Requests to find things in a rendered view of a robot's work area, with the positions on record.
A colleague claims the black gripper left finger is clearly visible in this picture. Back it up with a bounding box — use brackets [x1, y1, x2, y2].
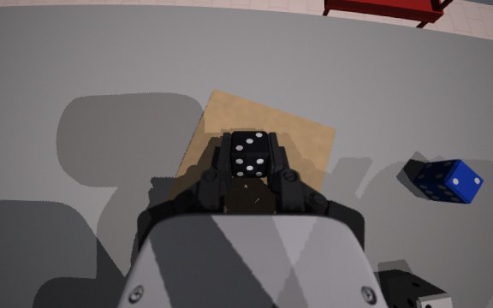
[137, 133, 233, 252]

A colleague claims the tan mat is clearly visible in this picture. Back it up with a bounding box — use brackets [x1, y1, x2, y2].
[165, 89, 336, 213]

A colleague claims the white die with black pips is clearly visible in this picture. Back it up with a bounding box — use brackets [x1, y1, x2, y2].
[388, 275, 453, 308]

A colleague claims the blue die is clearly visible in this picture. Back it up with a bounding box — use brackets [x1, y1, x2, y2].
[413, 159, 484, 204]

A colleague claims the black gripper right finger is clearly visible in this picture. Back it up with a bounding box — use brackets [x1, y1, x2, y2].
[267, 133, 365, 253]

